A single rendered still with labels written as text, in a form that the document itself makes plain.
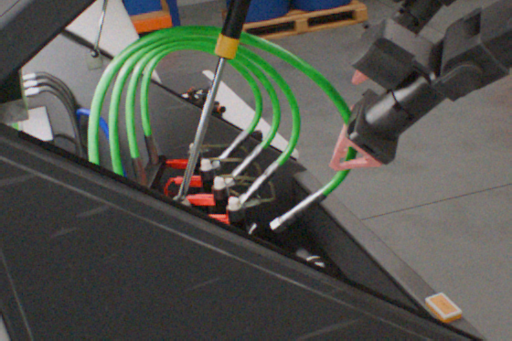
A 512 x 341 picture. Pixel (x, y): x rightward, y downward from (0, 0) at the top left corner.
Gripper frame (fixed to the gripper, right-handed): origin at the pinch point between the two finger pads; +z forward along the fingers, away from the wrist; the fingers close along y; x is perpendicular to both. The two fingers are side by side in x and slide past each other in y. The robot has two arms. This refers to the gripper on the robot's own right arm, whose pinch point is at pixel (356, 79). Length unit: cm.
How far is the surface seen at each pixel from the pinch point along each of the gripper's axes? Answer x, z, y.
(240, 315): 55, 21, 17
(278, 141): -28.3, 25.3, -8.0
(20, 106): 51, 16, 47
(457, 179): -157, 24, -147
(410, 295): 29.2, 18.5, -18.5
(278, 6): -455, 39, -102
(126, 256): 57, 20, 32
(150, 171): 0.7, 36.4, 19.6
